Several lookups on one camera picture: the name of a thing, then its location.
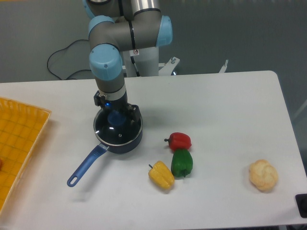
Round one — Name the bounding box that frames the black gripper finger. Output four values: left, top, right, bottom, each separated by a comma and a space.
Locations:
94, 91, 106, 108
126, 103, 141, 124

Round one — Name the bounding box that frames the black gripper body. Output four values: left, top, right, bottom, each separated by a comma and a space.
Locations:
102, 92, 129, 114

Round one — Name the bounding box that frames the glass lid with blue knob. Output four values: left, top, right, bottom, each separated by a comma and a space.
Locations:
94, 109, 142, 147

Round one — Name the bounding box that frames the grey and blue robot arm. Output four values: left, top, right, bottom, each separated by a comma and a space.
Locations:
83, 0, 173, 122

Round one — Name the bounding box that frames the dark blue saucepan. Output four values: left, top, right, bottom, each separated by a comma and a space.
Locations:
67, 107, 144, 188

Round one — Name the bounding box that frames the red bell pepper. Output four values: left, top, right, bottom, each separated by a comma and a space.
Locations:
164, 132, 192, 151

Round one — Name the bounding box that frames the yellow bell pepper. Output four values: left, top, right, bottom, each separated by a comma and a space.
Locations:
148, 161, 175, 191

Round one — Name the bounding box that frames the green bell pepper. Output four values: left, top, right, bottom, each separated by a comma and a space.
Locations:
171, 149, 193, 178

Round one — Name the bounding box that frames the yellow plastic basket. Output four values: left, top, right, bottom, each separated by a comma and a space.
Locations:
0, 97, 52, 213

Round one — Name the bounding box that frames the round bread roll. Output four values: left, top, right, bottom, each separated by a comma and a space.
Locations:
249, 159, 279, 192

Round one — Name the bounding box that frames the black device at table edge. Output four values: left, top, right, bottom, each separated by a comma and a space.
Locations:
295, 194, 307, 218

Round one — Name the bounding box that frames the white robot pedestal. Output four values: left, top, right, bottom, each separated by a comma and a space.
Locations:
119, 46, 229, 79

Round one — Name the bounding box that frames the black cable on floor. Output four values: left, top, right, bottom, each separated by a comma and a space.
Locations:
47, 39, 92, 81

